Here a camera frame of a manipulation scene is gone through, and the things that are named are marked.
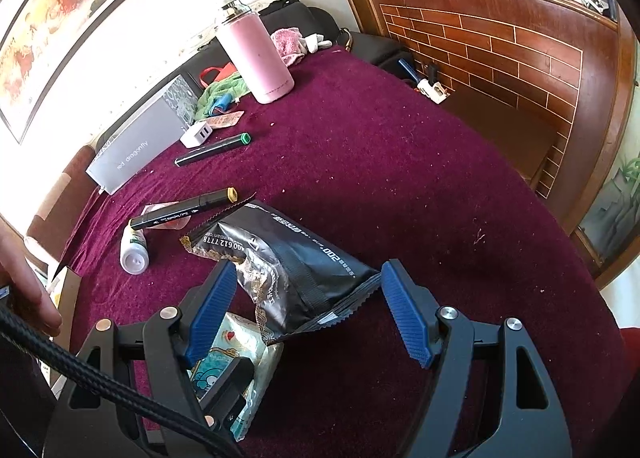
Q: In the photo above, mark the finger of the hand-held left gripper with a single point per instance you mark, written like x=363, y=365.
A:
x=236, y=383

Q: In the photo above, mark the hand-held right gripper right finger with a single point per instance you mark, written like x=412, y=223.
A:
x=406, y=318

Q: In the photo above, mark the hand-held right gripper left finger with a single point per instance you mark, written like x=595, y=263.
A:
x=210, y=318

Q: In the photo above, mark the cartoon print tissue packet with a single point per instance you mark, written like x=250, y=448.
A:
x=260, y=363

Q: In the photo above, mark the black snack packet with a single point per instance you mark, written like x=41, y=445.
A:
x=300, y=268

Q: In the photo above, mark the person's left hand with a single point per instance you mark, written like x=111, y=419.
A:
x=25, y=283

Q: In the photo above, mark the small white bottle green label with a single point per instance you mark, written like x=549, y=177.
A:
x=134, y=250

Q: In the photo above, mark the black marker yellow cap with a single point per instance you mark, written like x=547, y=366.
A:
x=185, y=208

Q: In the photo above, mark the maroon velvet tablecloth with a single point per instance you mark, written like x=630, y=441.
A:
x=400, y=198

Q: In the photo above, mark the black marker green cap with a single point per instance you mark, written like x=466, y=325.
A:
x=212, y=148

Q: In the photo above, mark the white USB charger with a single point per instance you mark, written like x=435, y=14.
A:
x=196, y=134

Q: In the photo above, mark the grey shoe box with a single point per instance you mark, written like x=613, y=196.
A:
x=140, y=143

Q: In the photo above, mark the pink patterned packet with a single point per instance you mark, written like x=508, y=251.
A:
x=226, y=119

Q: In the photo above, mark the dark wooden bench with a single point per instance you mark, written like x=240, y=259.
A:
x=500, y=128

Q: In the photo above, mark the small blue object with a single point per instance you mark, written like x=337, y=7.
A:
x=223, y=101

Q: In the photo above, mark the white power strip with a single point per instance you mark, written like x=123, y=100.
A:
x=434, y=89

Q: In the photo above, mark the green cloth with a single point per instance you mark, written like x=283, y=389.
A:
x=220, y=88

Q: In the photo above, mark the framed landscape picture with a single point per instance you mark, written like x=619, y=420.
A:
x=612, y=208

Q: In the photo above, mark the red bag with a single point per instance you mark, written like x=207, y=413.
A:
x=217, y=73

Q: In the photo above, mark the pink thermos flask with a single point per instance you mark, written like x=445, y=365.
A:
x=255, y=58

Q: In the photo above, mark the pink towel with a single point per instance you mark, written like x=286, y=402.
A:
x=287, y=45

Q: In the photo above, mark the white socks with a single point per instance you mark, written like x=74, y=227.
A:
x=316, y=42

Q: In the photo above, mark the wooden brick pattern counter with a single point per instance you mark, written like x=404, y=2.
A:
x=500, y=38

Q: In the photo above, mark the framed wall painting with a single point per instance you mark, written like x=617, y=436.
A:
x=55, y=28

